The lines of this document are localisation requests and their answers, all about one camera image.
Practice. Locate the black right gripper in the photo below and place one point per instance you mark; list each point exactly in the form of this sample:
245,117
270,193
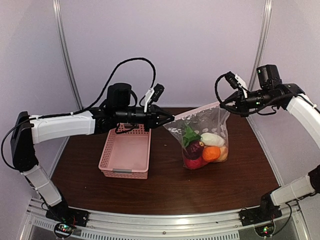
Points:
240,96

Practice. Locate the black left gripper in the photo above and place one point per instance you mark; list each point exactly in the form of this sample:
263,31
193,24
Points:
151,120

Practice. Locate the white radish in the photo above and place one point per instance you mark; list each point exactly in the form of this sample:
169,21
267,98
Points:
189,136
211,139

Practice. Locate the clear zip top bag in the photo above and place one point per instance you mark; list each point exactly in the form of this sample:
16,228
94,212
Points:
208,118

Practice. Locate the yellow peach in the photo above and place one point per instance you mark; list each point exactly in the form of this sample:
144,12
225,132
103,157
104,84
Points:
223,154

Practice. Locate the pink plastic basket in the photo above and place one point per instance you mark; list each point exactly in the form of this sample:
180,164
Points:
126,152

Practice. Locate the red apple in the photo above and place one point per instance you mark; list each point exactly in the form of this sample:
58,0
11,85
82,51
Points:
193,164

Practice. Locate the orange tangerine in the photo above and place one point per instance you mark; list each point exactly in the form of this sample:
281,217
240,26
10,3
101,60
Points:
211,153

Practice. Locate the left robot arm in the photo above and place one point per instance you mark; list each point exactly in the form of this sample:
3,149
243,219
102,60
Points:
113,111

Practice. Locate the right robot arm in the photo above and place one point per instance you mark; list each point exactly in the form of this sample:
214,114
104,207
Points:
290,97

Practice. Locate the right circuit board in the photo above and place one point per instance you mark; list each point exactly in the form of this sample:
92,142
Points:
265,230

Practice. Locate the circuit board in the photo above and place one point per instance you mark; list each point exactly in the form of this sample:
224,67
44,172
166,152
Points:
63,230
265,230

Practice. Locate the left circuit board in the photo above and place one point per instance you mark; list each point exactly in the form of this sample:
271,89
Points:
63,230

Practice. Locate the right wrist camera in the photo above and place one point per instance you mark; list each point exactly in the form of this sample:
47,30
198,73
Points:
235,81

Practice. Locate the right side aluminium rail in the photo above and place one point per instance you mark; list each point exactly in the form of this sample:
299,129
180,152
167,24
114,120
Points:
266,135

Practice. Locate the right rear aluminium post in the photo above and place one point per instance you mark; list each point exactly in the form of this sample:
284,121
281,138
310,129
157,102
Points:
262,41

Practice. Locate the aluminium post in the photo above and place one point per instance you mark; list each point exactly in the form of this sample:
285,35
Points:
65,53
262,41

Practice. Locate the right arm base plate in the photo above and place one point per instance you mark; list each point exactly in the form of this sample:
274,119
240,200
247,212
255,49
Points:
253,216

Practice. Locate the front aluminium frame rail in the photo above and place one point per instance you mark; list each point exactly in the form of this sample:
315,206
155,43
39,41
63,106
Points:
224,225

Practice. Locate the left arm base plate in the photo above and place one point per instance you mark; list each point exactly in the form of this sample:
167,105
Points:
73,217

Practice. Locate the left rear aluminium post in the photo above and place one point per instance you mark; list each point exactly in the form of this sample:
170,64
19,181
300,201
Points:
65,53

